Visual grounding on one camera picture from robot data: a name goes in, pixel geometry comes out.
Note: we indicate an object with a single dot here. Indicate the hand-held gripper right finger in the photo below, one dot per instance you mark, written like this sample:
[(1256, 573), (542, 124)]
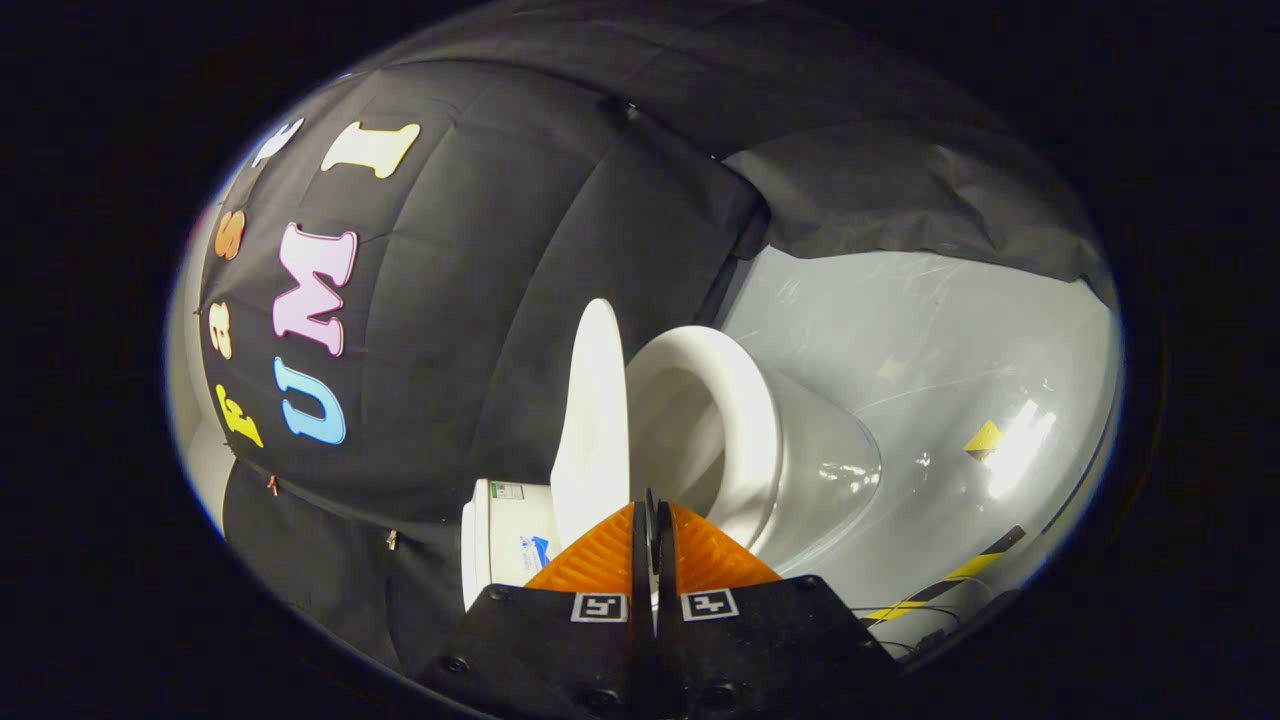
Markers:
[(760, 650)]

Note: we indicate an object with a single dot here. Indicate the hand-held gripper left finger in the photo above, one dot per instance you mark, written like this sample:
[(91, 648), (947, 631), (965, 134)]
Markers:
[(560, 650)]

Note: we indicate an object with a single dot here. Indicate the yellow black striped floor tape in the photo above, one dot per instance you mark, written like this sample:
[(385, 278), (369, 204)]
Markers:
[(965, 570)]

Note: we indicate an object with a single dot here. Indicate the black backdrop cloth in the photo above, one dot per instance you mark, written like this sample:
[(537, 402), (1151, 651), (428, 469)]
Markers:
[(500, 250)]

